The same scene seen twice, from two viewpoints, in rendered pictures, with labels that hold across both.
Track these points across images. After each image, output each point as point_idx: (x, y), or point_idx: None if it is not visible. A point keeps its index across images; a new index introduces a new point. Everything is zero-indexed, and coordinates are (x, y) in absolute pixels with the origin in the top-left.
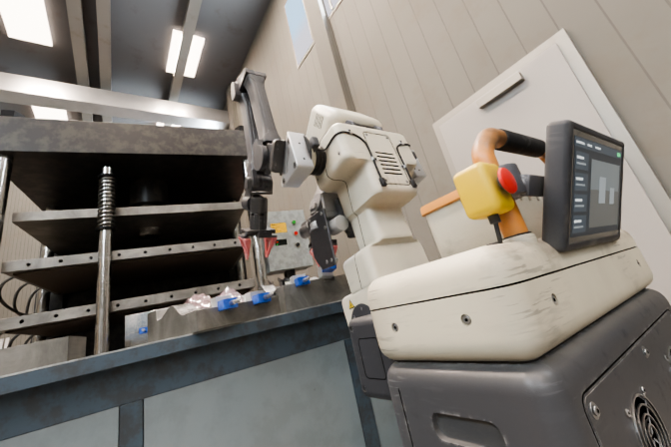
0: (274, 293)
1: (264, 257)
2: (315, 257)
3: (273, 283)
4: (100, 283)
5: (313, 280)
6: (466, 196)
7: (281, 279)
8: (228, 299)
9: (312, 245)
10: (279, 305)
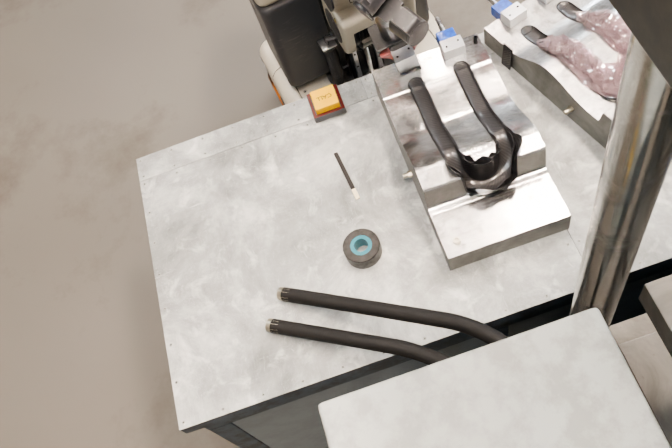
0: None
1: (572, 302)
2: None
3: (508, 127)
4: None
5: (430, 50)
6: None
7: (493, 155)
8: None
9: None
10: (484, 36)
